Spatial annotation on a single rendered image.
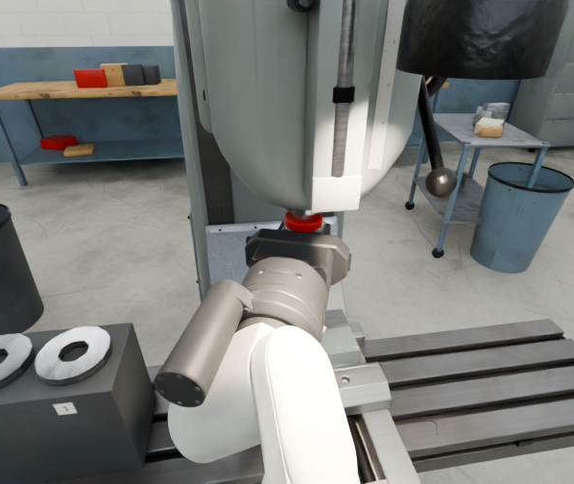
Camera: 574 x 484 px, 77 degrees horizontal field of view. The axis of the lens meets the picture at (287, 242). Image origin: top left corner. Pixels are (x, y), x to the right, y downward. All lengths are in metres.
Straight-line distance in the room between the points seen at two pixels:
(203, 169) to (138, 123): 4.04
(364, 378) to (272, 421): 0.38
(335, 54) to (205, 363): 0.22
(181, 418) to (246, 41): 0.28
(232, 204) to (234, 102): 0.54
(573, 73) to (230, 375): 5.39
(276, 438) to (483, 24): 0.22
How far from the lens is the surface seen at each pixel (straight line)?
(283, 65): 0.30
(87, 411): 0.56
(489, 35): 0.19
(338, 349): 0.58
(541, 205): 2.61
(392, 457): 0.58
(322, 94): 0.27
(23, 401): 0.56
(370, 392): 0.59
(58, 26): 4.88
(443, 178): 0.38
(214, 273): 0.87
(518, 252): 2.77
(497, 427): 0.75
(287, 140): 0.31
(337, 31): 0.27
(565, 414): 0.83
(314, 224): 0.43
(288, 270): 0.32
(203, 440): 0.29
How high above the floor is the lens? 1.48
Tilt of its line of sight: 32 degrees down
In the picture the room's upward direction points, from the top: straight up
